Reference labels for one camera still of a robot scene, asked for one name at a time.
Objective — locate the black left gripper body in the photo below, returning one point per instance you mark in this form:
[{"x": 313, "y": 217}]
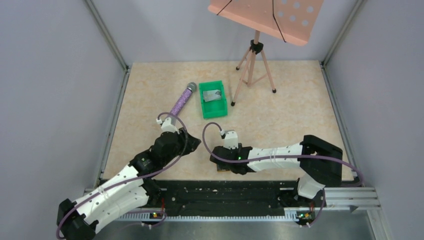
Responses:
[{"x": 182, "y": 139}]

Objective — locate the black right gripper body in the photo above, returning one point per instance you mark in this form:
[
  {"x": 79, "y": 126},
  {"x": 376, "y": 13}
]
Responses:
[{"x": 220, "y": 152}]

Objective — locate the yellow leather card holder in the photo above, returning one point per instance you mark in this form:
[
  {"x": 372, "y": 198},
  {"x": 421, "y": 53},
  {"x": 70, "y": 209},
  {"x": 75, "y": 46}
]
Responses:
[{"x": 221, "y": 169}]

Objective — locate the silver credit card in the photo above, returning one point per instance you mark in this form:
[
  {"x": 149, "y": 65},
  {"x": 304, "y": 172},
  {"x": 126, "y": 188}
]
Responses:
[{"x": 211, "y": 94}]

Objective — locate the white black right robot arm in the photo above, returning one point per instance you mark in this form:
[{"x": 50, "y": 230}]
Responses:
[{"x": 320, "y": 160}]

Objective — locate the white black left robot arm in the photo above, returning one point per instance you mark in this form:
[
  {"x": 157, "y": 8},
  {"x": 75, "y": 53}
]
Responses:
[{"x": 131, "y": 188}]

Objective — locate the silver VIP card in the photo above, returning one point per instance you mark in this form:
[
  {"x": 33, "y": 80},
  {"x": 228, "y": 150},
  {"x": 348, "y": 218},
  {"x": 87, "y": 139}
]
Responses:
[{"x": 212, "y": 97}]

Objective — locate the green plastic bin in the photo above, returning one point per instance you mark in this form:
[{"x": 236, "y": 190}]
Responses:
[{"x": 213, "y": 99}]

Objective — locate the purple glitter microphone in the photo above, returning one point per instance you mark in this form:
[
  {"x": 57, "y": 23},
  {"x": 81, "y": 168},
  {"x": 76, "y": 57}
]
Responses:
[{"x": 184, "y": 98}]

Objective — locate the pink music stand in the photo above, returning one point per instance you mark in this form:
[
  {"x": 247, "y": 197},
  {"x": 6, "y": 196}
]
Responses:
[{"x": 291, "y": 21}]

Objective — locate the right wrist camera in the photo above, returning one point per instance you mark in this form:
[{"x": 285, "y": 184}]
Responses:
[{"x": 230, "y": 140}]

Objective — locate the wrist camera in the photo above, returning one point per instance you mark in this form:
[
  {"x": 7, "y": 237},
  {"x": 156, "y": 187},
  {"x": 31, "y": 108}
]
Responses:
[
  {"x": 168, "y": 124},
  {"x": 230, "y": 140}
]

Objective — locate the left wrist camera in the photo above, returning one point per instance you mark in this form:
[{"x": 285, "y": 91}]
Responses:
[{"x": 168, "y": 124}]

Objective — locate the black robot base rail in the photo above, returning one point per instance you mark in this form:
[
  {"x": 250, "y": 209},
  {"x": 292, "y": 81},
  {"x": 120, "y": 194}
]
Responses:
[{"x": 234, "y": 201}]

